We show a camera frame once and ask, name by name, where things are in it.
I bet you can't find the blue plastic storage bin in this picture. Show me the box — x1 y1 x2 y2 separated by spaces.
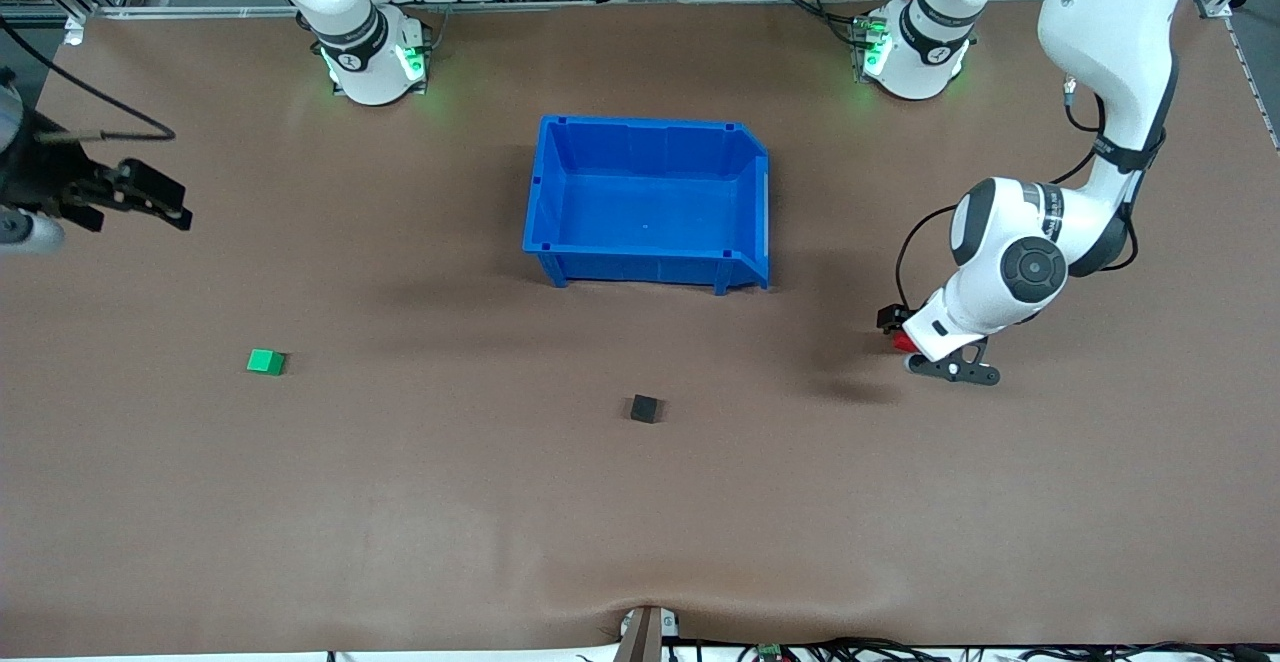
522 115 771 296

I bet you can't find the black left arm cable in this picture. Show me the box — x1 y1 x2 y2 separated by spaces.
894 80 1143 315

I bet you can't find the metal camera mount clamp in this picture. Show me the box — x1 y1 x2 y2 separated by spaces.
613 604 682 662

